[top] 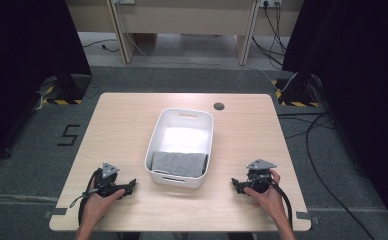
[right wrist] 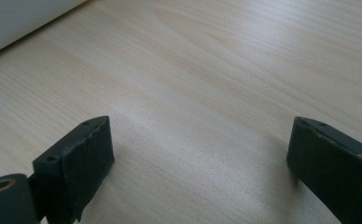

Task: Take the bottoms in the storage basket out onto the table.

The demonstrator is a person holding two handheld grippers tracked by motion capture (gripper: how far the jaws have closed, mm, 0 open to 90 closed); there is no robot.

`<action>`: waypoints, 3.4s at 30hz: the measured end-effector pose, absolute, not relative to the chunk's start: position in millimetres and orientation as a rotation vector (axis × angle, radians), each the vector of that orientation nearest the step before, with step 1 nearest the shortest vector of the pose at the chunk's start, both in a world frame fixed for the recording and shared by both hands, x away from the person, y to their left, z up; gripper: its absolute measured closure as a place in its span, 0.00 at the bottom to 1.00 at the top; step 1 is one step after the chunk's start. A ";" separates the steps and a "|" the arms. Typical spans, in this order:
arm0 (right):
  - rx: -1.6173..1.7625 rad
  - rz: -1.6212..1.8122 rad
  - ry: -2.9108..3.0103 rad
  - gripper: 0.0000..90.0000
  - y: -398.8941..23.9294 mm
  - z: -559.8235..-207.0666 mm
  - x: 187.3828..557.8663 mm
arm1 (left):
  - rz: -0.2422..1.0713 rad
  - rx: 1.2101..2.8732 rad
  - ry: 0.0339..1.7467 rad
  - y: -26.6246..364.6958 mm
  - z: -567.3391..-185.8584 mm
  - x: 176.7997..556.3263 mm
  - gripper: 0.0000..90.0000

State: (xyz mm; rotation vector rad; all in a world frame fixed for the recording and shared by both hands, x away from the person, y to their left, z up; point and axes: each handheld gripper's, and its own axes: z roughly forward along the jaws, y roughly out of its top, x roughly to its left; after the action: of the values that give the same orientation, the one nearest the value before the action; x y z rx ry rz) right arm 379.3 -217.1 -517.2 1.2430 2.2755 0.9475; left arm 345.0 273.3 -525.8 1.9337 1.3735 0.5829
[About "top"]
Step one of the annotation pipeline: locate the person's left hand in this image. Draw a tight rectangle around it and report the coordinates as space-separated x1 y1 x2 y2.
81 181 126 224

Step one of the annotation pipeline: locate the grey floor tape piece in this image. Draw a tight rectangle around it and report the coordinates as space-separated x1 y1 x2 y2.
295 210 321 225
43 207 68 220

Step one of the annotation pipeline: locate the black power cables bundle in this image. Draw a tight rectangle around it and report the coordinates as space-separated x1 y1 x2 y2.
251 1 288 70

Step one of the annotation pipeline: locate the black floor cable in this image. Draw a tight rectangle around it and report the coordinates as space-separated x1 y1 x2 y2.
276 111 337 140
305 112 377 240

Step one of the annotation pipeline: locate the black cable with plug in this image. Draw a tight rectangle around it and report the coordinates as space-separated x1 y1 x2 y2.
82 39 121 54

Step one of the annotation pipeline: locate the person's right hand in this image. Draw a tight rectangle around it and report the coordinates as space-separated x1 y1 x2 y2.
243 168 285 221

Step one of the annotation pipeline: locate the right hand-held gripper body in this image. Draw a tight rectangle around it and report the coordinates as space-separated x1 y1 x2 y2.
246 158 278 194

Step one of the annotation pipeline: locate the grey strap on left gripper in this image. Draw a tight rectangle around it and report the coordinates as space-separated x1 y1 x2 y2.
69 188 100 209

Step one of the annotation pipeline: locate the grey cloth garment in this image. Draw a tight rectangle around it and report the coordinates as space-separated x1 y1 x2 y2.
150 150 209 178

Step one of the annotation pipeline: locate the black stand base striped tape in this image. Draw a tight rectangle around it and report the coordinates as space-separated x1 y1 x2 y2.
35 73 93 106
271 77 322 109

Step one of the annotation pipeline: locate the beige desk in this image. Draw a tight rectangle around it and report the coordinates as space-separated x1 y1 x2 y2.
65 0 305 67

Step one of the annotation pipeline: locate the white plastic bin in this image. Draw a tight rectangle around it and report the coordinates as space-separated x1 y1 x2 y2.
144 107 215 190

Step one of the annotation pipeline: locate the black curtain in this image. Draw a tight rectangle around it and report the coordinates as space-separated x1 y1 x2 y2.
0 0 93 169
281 0 388 236

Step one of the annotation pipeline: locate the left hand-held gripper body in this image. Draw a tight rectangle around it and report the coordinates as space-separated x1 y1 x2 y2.
94 162 123 198

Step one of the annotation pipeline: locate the white wall socket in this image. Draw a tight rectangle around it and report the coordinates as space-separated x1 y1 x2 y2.
259 0 284 9

